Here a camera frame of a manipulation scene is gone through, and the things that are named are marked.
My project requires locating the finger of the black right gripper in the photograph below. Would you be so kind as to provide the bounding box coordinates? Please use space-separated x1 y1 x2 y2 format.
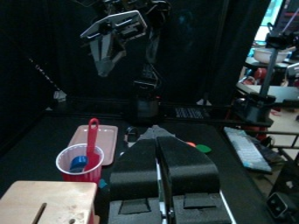
89 32 109 78
105 29 129 78

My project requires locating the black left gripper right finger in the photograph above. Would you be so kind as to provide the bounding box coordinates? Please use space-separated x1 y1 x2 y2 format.
155 125 234 224

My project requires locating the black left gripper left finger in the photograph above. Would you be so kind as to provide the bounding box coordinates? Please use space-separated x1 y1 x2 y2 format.
107 125 165 224

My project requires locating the orange toy carrot green top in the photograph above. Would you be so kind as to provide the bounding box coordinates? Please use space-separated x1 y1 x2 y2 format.
185 141 213 154

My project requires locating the pink plastic tray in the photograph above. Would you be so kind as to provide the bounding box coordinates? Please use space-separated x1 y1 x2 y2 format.
69 124 119 166

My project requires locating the blue toy utensil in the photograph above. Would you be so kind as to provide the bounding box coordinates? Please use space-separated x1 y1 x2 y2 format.
70 155 90 173

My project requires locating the red plastic cup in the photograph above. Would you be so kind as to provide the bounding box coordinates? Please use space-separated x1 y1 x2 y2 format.
55 143 106 185

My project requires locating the grey computer keyboard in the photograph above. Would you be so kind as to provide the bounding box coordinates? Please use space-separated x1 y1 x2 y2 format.
223 126 274 175

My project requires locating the wooden box with slot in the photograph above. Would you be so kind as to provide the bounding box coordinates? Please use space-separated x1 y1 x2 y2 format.
0 179 99 224

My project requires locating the black stand with pole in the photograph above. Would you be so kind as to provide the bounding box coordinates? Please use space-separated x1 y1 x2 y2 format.
233 30 297 123

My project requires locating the white bowl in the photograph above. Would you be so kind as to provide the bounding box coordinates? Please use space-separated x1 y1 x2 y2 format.
253 47 293 65

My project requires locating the grey frame corner clamp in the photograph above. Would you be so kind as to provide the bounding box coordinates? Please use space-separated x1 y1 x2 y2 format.
53 89 69 102

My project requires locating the black camera box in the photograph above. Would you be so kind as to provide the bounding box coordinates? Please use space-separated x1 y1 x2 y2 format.
266 192 299 220

